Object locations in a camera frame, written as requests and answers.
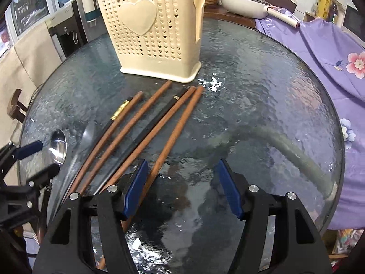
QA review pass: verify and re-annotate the steel spoon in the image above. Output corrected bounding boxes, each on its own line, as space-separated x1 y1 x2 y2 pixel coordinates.
43 129 68 166

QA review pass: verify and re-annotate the black chopstick thin band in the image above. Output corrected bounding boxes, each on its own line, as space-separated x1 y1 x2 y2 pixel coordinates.
94 87 187 194

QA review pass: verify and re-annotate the brown wooden chopstick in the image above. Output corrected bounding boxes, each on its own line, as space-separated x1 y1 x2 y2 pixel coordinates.
69 80 172 194
96 85 206 270
67 90 145 198
98 86 196 193

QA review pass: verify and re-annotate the black chopstick gold band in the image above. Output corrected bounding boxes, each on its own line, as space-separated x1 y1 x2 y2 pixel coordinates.
64 96 135 203

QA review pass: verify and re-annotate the wooden chair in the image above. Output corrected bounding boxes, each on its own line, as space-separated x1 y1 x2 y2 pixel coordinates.
7 88 28 124

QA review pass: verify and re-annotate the water dispenser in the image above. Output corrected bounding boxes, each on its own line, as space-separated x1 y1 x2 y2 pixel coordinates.
46 0 107 62

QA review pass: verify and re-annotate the round glass table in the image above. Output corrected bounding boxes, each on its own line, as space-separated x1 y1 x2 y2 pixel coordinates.
20 19 344 273

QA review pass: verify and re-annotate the paper cup stack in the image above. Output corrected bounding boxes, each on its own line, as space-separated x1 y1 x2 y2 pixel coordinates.
82 0 100 24

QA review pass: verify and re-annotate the cream plastic utensil holder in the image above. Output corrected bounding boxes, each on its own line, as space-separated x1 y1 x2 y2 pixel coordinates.
97 0 205 83

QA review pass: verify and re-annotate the purple floral cloth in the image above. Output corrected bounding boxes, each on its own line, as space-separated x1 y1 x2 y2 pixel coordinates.
255 16 364 229

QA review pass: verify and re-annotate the white microwave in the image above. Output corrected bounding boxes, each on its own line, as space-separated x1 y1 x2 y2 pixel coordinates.
342 5 365 41

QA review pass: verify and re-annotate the white pan with handle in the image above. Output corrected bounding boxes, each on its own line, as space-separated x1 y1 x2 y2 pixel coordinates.
221 0 300 28

